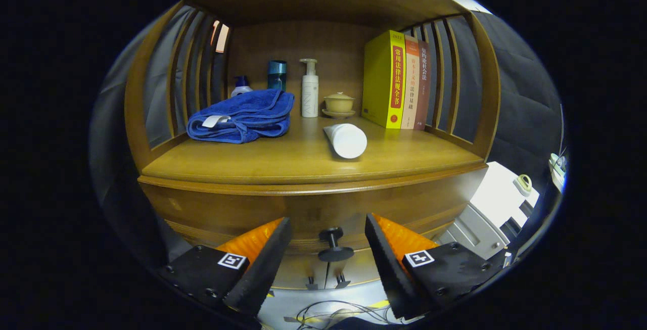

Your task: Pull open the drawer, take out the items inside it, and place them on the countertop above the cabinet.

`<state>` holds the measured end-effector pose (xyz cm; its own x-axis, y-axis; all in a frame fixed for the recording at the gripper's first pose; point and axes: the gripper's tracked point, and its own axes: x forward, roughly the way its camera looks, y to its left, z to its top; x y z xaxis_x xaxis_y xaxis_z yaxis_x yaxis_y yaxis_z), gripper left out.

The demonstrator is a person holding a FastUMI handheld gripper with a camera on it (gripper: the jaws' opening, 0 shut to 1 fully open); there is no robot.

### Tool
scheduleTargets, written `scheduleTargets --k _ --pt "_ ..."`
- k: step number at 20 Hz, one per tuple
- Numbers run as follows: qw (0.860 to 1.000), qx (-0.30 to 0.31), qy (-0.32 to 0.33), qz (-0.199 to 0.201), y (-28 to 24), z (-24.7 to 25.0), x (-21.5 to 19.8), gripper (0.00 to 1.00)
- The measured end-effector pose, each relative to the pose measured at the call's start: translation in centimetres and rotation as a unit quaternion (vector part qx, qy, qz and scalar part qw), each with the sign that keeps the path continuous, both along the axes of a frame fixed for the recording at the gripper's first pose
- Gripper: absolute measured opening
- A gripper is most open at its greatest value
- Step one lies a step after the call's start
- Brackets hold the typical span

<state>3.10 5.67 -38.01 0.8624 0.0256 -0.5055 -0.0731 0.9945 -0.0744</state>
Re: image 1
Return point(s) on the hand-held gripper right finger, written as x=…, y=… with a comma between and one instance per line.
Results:
x=389, y=269

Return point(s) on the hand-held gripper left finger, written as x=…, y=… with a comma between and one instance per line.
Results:
x=265, y=269

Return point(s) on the black drawer knob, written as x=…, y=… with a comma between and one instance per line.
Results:
x=335, y=253

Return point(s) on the wooden drawer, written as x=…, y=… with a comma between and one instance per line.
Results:
x=227, y=208

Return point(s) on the white green cosmetic tube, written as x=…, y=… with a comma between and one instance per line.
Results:
x=348, y=140

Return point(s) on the wooden countertop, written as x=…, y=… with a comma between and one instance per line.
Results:
x=283, y=160

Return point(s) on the white side cabinet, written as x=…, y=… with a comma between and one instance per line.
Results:
x=500, y=193

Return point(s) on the blue folded towel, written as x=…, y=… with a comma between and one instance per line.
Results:
x=247, y=115

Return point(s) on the beige lidded tea bowl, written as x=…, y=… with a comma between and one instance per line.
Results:
x=338, y=103

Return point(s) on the white pump bottle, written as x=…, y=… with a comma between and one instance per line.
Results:
x=310, y=97

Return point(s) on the orange white book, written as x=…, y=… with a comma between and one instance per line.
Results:
x=411, y=87

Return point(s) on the small white blue-capped bottle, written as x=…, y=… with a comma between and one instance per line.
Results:
x=241, y=87

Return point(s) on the brown book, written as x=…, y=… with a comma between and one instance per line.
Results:
x=423, y=87

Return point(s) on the yellow book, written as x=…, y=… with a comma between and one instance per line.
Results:
x=376, y=82

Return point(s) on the teal bottle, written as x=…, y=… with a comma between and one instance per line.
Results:
x=277, y=73

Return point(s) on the white desk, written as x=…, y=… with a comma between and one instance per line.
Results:
x=558, y=168

